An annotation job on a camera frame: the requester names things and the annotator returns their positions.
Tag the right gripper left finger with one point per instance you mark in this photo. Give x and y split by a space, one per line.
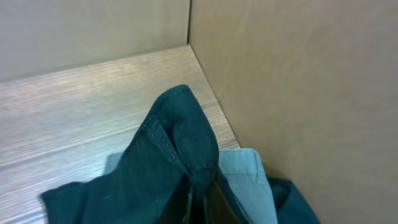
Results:
178 208

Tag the dark green shorts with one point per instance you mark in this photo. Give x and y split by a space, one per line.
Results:
176 118

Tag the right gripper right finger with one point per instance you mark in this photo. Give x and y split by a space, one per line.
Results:
216 208

